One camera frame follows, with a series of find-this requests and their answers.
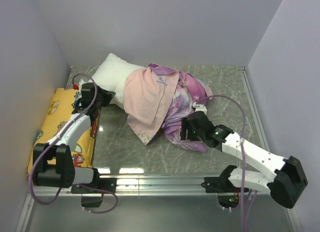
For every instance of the white pillow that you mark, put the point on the white pillow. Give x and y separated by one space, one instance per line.
111 76

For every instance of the yellow car-print pillow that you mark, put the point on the yellow car-print pillow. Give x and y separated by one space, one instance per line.
58 115

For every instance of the aluminium front rail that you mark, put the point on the aluminium front rail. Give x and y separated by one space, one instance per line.
159 185

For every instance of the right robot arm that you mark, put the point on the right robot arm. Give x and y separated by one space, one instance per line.
283 178

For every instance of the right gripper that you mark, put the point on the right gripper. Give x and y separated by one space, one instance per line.
186 124

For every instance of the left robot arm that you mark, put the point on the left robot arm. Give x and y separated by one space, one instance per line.
53 163

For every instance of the purple princess pillowcase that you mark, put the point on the purple princess pillowcase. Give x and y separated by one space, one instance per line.
158 97

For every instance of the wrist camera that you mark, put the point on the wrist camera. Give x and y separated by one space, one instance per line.
199 108
78 86

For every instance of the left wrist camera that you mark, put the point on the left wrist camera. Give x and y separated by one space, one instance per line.
78 86

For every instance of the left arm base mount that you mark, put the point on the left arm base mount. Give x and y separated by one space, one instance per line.
100 185

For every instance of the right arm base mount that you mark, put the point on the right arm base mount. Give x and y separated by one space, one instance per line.
228 196

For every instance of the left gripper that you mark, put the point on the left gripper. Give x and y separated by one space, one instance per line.
107 94

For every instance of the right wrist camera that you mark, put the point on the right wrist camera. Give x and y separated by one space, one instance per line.
199 108

